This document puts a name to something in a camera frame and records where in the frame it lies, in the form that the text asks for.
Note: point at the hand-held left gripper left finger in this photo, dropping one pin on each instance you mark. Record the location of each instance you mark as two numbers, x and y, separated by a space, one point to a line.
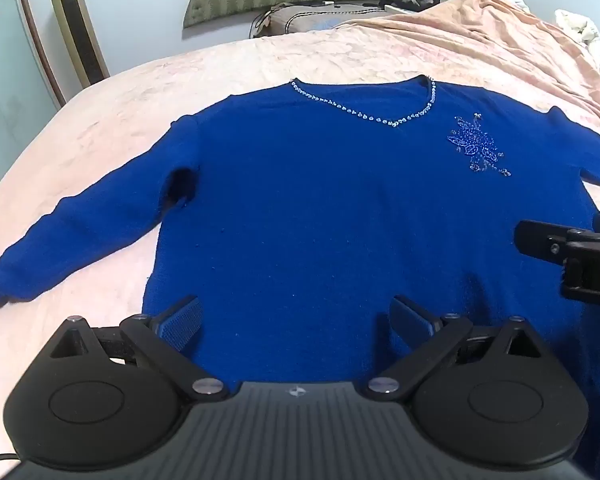
182 325

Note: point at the frosted glass door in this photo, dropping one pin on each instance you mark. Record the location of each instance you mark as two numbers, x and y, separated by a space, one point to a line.
5 60

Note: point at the cream fluffy blanket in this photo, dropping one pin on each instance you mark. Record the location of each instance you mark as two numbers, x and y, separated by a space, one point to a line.
582 30

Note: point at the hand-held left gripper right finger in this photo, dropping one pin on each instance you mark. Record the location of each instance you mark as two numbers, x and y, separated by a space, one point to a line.
409 322

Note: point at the gold tower fan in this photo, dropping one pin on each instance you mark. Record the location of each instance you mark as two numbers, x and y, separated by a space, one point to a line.
77 25

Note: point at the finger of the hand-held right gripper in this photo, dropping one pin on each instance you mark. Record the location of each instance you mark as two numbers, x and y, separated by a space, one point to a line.
540 240

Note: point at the dark cloth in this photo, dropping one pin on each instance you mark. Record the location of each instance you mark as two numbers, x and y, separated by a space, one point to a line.
420 0

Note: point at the pink bedspread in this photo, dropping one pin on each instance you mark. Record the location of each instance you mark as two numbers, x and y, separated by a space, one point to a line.
130 105

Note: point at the blue beaded sweater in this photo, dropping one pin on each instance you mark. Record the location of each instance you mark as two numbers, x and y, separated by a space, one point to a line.
300 200

